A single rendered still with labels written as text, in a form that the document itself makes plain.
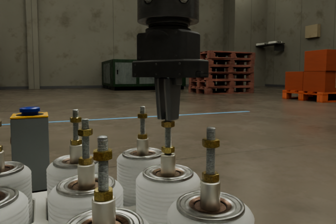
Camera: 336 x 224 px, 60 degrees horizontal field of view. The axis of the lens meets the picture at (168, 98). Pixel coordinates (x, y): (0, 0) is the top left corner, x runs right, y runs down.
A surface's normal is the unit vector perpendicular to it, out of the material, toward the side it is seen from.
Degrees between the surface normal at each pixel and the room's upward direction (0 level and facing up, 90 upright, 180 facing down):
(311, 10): 90
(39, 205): 0
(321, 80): 90
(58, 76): 90
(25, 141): 90
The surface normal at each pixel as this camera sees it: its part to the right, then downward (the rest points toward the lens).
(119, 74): 0.36, 0.07
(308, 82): -0.93, 0.03
